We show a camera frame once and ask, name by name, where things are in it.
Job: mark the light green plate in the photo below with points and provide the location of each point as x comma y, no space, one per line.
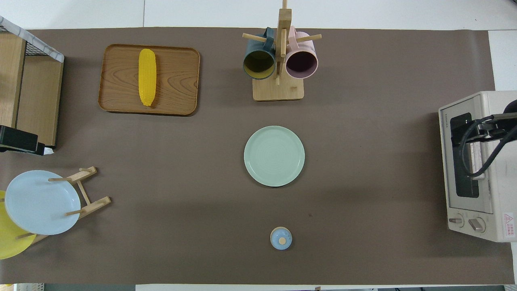
274,156

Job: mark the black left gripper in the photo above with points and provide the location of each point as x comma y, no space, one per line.
18,139

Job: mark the blue bell with wooden knob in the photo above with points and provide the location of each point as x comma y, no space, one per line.
280,238

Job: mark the pink mug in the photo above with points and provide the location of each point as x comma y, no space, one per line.
302,62

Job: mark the wooden mug tree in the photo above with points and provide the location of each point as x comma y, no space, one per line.
278,91

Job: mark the wooden plate rack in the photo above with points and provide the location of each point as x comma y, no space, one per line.
91,204

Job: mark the dark blue mug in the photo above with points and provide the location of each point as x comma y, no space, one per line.
258,64

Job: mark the cream oven knob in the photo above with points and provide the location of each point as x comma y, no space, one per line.
456,220
477,224

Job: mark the light blue plate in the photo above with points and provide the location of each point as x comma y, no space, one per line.
40,202

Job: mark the cream toaster oven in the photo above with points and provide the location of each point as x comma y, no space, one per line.
503,194

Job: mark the wooden serving tray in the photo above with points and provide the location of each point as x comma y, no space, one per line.
177,81

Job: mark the yellow plate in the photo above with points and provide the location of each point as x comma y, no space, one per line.
10,242

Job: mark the toaster oven glass door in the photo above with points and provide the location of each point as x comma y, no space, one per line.
448,169

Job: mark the brown table mat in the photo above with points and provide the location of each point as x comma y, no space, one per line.
242,210

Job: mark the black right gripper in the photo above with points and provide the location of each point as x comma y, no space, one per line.
494,127

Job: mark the yellow corn cob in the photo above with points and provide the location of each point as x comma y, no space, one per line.
147,76

